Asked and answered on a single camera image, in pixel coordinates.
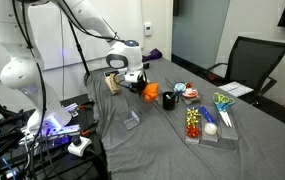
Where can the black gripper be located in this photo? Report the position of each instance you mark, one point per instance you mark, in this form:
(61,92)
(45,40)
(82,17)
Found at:
(133,79)

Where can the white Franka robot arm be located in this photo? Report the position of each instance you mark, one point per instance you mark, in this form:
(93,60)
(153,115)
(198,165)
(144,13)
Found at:
(18,66)

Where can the black tape dispenser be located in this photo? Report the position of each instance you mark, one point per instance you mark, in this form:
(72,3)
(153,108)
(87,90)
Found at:
(146,65)

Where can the white pen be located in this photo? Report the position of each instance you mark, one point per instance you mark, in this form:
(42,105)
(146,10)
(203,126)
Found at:
(168,96)

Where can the small empty clear box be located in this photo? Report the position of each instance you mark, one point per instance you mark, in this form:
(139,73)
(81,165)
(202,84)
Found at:
(129,120)

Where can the white-framed tablet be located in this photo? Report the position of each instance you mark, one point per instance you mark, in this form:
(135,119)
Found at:
(108,73)

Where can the black mug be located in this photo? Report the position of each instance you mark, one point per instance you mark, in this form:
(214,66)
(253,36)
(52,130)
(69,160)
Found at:
(169,102)

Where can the dark pen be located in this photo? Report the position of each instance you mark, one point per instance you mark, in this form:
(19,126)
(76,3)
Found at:
(174,94)

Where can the purple folded umbrella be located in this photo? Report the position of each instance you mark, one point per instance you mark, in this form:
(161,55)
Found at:
(154,54)

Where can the teal ribbon spool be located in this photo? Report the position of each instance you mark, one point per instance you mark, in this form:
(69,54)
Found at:
(180,87)

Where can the small red bow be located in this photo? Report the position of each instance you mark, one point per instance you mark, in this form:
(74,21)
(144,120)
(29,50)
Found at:
(189,84)

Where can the red white ribbon spool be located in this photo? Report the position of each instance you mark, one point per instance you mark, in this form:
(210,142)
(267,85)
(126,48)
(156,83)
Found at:
(190,93)

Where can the clear shallow tray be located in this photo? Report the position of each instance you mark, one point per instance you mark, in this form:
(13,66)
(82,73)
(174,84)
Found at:
(195,100)

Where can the gold gift bow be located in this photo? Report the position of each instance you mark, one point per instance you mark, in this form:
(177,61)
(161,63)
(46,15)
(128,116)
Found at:
(193,116)

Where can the red gift bow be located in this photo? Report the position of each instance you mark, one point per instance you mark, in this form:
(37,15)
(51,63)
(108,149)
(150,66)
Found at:
(193,132)

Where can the grey tablecloth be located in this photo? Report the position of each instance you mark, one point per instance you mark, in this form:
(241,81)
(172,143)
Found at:
(168,153)

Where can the blue marker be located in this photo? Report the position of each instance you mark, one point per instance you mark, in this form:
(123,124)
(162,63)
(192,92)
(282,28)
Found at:
(207,115)

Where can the white tape roll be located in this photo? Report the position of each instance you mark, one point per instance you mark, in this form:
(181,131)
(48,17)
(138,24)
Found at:
(210,129)

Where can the green blue scissors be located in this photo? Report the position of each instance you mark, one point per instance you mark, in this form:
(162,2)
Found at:
(222,103)

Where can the printed paper sheet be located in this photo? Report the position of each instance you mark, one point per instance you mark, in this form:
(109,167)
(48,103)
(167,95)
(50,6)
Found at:
(236,89)

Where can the clear three-slot organizer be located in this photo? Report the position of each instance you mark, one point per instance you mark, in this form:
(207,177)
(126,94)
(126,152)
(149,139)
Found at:
(230,131)

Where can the black mesh office chair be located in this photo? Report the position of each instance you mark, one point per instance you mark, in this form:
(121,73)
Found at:
(252,63)

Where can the black robot stand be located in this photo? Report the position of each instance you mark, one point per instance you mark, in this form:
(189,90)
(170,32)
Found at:
(12,156)

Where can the white wall thermostat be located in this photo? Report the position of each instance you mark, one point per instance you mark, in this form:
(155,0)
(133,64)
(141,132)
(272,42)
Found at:
(147,29)

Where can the black camera tripod pole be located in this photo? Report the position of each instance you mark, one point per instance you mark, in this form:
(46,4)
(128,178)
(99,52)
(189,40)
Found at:
(79,50)

